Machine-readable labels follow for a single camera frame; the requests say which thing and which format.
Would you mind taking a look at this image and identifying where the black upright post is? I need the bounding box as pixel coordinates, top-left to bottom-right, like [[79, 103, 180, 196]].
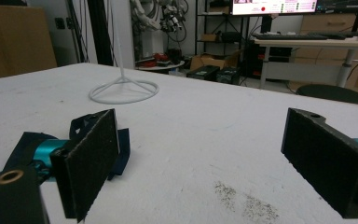
[[86, 0, 115, 67]]

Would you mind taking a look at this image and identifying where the white desk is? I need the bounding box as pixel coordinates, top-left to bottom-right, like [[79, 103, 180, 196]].
[[253, 36, 358, 90]]

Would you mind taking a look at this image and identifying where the black metal shelf rack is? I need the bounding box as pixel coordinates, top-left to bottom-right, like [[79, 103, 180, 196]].
[[194, 0, 250, 58]]

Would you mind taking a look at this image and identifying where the small round white table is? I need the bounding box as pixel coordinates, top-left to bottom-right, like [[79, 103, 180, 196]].
[[135, 60, 186, 73]]

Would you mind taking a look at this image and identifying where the black round chair seat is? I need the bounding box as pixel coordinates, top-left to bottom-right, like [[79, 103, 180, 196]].
[[296, 84, 358, 107]]

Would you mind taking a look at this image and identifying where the black keyboard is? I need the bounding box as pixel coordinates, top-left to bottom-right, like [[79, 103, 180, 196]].
[[253, 32, 329, 41]]

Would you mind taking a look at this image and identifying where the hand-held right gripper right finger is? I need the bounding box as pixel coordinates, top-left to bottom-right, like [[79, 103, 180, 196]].
[[281, 107, 358, 219]]

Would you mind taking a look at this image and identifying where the red tool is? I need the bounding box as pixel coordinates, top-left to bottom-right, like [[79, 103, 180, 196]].
[[153, 52, 170, 63]]

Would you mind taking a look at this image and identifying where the open cardboard box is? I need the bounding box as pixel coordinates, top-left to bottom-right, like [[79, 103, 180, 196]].
[[189, 50, 242, 72]]

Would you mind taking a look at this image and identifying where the white wire stand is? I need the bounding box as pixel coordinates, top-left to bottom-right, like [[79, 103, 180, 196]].
[[88, 0, 160, 105]]

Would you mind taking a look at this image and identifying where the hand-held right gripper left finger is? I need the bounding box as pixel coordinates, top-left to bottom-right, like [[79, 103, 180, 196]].
[[48, 108, 121, 224]]

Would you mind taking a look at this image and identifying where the black box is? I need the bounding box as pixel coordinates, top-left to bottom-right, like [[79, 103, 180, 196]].
[[215, 66, 241, 86], [186, 64, 222, 83]]

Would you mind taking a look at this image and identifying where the brown cardboard panel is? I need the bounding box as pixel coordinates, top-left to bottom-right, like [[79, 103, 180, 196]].
[[0, 4, 59, 83]]

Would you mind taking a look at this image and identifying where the dark blue cloth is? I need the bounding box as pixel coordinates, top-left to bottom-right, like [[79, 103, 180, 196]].
[[3, 115, 131, 182]]

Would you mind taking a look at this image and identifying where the lit computer monitor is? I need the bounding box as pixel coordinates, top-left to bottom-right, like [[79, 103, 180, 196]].
[[230, 0, 319, 17]]

